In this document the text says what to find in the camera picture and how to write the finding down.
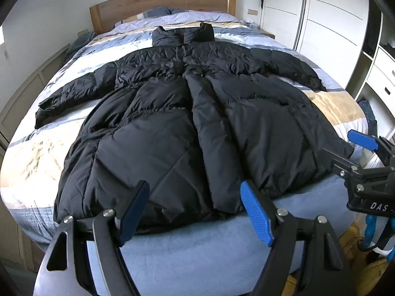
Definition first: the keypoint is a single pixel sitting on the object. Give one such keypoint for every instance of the yellow cloth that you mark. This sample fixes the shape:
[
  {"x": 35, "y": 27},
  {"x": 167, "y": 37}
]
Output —
[{"x": 367, "y": 271}]

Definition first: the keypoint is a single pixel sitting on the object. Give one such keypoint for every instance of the white drawer unit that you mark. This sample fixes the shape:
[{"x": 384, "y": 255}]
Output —
[{"x": 382, "y": 67}]

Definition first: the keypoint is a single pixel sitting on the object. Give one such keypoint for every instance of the bed with striped duvet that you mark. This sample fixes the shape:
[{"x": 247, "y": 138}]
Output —
[{"x": 37, "y": 154}]

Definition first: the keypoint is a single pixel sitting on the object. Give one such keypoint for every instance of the black puffer coat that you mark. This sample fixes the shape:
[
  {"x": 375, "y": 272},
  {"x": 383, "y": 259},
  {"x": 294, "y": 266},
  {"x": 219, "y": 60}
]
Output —
[{"x": 191, "y": 123}]

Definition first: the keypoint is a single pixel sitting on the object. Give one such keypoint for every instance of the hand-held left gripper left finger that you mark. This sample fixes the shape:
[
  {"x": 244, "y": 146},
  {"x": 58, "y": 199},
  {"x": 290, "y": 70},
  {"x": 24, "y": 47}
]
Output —
[{"x": 135, "y": 212}]

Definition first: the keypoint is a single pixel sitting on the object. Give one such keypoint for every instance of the wooden nightstand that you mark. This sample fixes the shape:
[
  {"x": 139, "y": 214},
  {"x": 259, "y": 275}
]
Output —
[{"x": 267, "y": 32}]

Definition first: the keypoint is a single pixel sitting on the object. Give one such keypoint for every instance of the beige low wall cabinet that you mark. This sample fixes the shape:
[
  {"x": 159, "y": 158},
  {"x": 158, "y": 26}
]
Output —
[{"x": 24, "y": 83}]

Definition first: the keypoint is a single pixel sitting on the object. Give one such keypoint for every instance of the white wardrobe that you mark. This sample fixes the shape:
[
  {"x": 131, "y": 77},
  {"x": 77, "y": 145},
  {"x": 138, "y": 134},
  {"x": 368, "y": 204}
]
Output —
[{"x": 327, "y": 15}]

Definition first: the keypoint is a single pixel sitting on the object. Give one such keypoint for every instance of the wall socket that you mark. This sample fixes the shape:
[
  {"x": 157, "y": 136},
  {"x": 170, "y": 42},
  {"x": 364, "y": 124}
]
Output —
[{"x": 252, "y": 11}]

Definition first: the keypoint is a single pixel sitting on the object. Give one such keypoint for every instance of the blue denim clothing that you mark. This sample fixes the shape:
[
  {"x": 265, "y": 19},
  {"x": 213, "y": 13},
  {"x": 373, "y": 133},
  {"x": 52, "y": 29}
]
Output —
[{"x": 80, "y": 40}]

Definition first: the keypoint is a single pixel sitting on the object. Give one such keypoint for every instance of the dark blue pillow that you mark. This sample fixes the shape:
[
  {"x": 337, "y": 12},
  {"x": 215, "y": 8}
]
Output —
[{"x": 160, "y": 11}]

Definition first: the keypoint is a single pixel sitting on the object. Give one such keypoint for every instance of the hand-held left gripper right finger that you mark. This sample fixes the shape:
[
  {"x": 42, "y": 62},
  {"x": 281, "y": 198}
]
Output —
[{"x": 256, "y": 212}]

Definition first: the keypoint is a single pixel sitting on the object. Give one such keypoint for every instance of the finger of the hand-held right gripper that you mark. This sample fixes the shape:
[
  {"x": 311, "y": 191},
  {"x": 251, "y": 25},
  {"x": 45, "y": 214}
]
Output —
[
  {"x": 362, "y": 138},
  {"x": 339, "y": 163}
]

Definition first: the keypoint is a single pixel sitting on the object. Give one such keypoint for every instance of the dark clothes on shelf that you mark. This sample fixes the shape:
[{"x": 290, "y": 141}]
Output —
[{"x": 367, "y": 111}]

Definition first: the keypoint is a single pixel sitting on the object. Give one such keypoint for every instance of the wooden headboard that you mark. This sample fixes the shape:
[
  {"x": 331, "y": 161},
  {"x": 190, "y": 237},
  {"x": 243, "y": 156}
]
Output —
[{"x": 160, "y": 0}]

